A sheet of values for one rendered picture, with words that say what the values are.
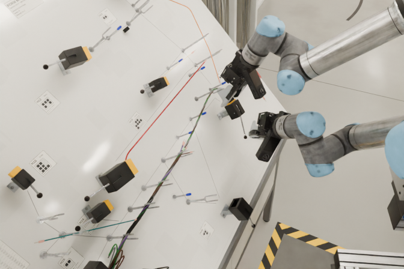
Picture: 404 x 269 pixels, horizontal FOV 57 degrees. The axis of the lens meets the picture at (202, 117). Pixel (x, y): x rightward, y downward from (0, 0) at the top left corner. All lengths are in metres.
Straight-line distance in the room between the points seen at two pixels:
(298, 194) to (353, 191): 0.35
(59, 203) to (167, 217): 0.33
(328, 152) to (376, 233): 1.42
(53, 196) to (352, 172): 2.11
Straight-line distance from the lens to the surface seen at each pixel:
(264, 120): 1.26
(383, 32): 1.00
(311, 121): 1.08
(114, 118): 1.15
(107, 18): 1.27
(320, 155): 1.12
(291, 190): 2.56
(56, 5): 1.22
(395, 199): 1.48
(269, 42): 1.16
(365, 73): 3.59
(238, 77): 1.25
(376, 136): 1.09
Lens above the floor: 2.07
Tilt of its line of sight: 44 degrees down
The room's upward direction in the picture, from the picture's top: 4 degrees counter-clockwise
